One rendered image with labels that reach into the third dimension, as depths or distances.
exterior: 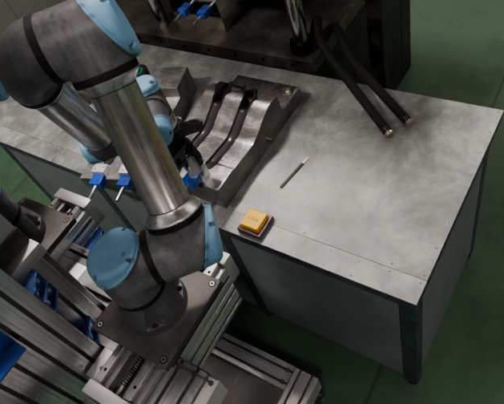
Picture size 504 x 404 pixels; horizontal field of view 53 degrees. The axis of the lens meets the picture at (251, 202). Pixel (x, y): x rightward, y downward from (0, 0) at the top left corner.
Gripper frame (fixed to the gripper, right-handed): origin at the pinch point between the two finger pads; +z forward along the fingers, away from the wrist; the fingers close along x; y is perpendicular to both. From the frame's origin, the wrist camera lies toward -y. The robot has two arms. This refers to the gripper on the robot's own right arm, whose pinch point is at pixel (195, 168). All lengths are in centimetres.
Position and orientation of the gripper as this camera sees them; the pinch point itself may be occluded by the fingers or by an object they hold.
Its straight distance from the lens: 153.0
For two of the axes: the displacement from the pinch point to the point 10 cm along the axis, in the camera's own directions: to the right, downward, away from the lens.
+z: 2.6, 5.9, 7.6
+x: 8.2, 2.8, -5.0
